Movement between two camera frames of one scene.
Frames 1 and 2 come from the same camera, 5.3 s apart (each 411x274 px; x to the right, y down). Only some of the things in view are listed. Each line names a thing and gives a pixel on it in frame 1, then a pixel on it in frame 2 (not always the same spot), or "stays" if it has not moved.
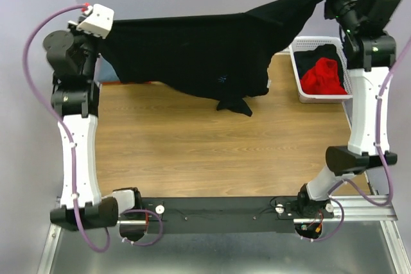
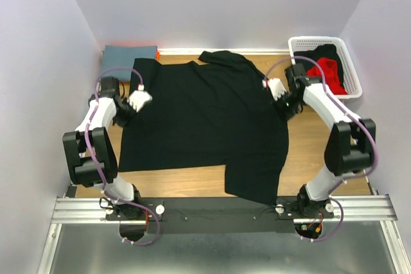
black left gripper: x=93 y=44 -> x=125 y=109
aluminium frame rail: x=373 y=209 stays
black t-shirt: x=223 y=56 -> x=218 y=110
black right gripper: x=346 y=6 -> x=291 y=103
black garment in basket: x=306 y=61 stays
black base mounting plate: x=228 y=214 stays
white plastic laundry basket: x=299 y=43 stays
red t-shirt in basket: x=323 y=79 stays
